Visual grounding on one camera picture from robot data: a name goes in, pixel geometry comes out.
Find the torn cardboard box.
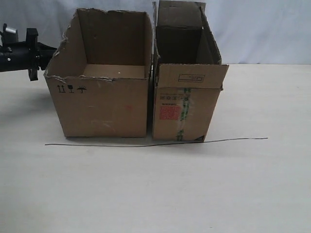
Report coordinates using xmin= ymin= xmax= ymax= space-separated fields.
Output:
xmin=44 ymin=8 xmax=153 ymax=137

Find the thin black wire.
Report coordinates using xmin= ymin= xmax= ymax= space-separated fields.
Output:
xmin=45 ymin=137 xmax=269 ymax=148

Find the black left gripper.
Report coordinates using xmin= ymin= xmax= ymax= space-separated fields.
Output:
xmin=26 ymin=28 xmax=57 ymax=81

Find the cardboard box with red print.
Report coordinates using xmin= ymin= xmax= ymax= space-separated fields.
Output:
xmin=152 ymin=0 xmax=228 ymax=142

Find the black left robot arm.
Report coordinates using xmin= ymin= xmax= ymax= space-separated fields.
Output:
xmin=0 ymin=23 xmax=56 ymax=81

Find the white backdrop curtain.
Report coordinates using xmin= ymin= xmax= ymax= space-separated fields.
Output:
xmin=0 ymin=0 xmax=311 ymax=65

